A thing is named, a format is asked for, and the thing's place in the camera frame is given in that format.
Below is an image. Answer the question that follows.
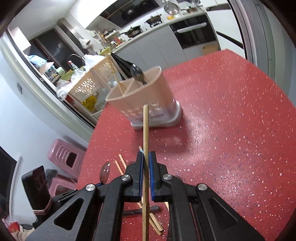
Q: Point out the plain bamboo chopstick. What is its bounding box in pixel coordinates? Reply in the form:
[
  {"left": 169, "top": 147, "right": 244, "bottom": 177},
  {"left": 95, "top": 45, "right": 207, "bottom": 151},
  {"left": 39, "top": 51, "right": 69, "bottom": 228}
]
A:
[{"left": 142, "top": 104, "right": 149, "bottom": 241}]

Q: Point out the gold patterned chopstick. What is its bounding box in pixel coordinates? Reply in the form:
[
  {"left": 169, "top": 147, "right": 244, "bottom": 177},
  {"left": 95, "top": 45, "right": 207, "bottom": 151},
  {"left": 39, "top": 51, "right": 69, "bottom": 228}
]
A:
[{"left": 108, "top": 54, "right": 124, "bottom": 95}]

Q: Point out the black kitchen faucet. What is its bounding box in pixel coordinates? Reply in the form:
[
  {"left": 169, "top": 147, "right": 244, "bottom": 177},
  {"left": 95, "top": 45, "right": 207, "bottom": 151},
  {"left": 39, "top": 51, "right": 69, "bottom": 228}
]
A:
[{"left": 67, "top": 54, "right": 85, "bottom": 70}]

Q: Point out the blue patterned chopstick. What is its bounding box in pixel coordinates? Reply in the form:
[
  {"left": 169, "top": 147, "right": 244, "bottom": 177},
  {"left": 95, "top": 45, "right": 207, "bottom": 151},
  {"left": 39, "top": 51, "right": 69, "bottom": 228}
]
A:
[{"left": 138, "top": 146, "right": 169, "bottom": 211}]

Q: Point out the plain wooden chopstick upper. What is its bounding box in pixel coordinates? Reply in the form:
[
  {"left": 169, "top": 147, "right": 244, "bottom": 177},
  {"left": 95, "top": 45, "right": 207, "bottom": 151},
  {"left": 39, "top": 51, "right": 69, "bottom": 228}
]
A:
[{"left": 118, "top": 154, "right": 164, "bottom": 235}]

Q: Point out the plain wooden chopstick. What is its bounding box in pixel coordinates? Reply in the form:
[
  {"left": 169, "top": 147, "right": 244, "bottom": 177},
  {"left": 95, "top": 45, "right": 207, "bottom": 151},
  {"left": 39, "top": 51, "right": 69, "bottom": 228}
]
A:
[
  {"left": 118, "top": 154, "right": 164, "bottom": 235},
  {"left": 114, "top": 161, "right": 164, "bottom": 235}
]

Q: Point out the plain wooden chopstick lower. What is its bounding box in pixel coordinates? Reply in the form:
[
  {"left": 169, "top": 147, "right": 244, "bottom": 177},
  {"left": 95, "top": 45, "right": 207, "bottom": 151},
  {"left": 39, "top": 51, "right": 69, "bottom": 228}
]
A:
[{"left": 114, "top": 161, "right": 164, "bottom": 235}]

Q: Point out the pink plastic stool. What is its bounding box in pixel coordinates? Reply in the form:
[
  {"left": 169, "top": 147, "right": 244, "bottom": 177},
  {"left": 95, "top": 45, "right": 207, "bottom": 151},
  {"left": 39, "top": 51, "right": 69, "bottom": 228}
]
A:
[{"left": 47, "top": 139, "right": 85, "bottom": 197}]

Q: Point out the black box with bands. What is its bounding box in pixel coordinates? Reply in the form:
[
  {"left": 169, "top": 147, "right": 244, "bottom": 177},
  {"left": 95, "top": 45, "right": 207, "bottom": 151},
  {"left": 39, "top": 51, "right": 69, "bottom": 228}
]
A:
[{"left": 22, "top": 165, "right": 52, "bottom": 216}]

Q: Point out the beige perforated storage rack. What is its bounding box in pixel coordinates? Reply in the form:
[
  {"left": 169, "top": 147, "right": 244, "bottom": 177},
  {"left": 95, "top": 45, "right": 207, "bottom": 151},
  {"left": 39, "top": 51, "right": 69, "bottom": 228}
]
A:
[{"left": 68, "top": 56, "right": 117, "bottom": 121}]

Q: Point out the beige utensil holder caddy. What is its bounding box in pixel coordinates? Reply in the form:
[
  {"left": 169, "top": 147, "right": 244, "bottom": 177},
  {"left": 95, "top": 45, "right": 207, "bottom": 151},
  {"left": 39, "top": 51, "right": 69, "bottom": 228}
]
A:
[{"left": 106, "top": 66, "right": 182, "bottom": 130}]

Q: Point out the black frying pan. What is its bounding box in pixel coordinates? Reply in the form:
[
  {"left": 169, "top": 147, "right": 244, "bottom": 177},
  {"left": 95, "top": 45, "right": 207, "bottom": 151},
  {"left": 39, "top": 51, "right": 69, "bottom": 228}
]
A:
[{"left": 120, "top": 26, "right": 142, "bottom": 38}]

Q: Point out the black wok on stove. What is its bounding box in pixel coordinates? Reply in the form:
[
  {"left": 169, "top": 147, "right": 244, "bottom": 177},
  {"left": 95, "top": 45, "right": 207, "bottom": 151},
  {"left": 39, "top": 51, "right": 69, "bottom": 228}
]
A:
[{"left": 145, "top": 15, "right": 163, "bottom": 25}]

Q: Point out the black range hood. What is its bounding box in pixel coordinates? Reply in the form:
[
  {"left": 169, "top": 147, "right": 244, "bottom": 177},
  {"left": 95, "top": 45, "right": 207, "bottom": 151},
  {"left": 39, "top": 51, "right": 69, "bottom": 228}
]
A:
[{"left": 100, "top": 0, "right": 159, "bottom": 27}]

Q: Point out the clear brown spoon dark handle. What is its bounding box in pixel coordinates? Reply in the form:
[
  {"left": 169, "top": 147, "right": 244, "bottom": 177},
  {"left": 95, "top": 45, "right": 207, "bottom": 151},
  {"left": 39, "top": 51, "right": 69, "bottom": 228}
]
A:
[{"left": 96, "top": 161, "right": 110, "bottom": 187}]

